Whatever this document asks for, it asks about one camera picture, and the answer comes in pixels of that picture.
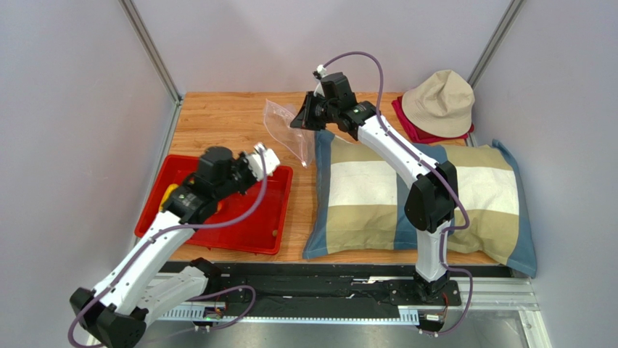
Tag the red plastic tray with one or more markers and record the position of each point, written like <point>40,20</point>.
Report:
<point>260,233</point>

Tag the clear zip top bag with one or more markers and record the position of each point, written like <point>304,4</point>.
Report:
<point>300,143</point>

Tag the red folded cloth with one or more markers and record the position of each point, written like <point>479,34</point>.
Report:
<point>414,133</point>

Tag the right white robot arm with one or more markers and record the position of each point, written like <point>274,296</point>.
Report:
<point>430,205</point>

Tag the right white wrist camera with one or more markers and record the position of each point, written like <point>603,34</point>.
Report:
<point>319,73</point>

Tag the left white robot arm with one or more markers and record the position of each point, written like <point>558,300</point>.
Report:
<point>145,260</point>

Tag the aluminium frame rail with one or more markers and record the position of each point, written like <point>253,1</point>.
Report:
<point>490,293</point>

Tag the plaid blue beige pillow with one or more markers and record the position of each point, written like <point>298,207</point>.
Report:
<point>361,203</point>

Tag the yellow mango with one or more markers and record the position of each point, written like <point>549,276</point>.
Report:
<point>169,190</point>

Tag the beige bucket hat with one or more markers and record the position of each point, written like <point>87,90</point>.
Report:
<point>441,105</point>

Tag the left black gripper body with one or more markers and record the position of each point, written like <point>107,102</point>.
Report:
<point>242,178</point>

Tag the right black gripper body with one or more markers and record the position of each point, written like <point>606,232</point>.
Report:
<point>309,113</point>

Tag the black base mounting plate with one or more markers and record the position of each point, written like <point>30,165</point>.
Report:
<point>320,291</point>

